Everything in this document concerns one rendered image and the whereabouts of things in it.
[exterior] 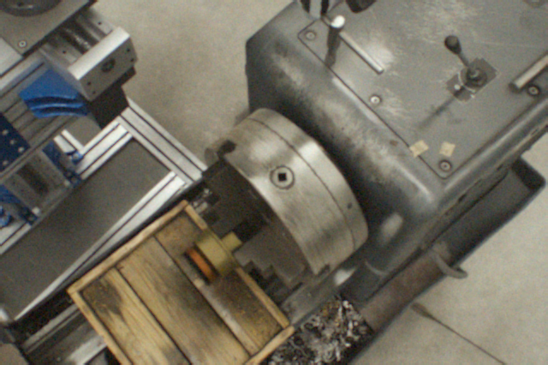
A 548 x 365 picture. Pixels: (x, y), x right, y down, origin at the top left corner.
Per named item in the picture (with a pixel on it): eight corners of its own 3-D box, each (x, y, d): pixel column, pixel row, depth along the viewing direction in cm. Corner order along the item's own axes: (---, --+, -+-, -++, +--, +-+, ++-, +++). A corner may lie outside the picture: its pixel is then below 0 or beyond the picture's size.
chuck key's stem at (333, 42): (339, 63, 102) (348, 21, 91) (329, 70, 102) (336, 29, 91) (330, 55, 103) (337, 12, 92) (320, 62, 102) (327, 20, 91)
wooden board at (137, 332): (187, 204, 134) (184, 198, 130) (294, 332, 125) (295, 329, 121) (72, 293, 127) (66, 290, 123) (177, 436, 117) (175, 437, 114)
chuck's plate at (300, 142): (253, 146, 132) (257, 78, 102) (350, 257, 125) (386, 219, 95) (240, 156, 131) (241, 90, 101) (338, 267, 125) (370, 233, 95)
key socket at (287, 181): (271, 193, 99) (272, 188, 96) (270, 173, 100) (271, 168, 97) (292, 191, 99) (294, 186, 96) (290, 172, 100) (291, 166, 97)
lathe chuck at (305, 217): (240, 156, 131) (241, 90, 101) (338, 268, 125) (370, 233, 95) (206, 182, 129) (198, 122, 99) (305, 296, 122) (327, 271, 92)
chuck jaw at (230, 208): (256, 192, 112) (226, 141, 105) (270, 200, 108) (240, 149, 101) (209, 229, 109) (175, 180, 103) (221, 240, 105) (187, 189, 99)
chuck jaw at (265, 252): (279, 213, 108) (325, 260, 103) (282, 225, 112) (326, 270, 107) (231, 253, 105) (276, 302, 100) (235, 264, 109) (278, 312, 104)
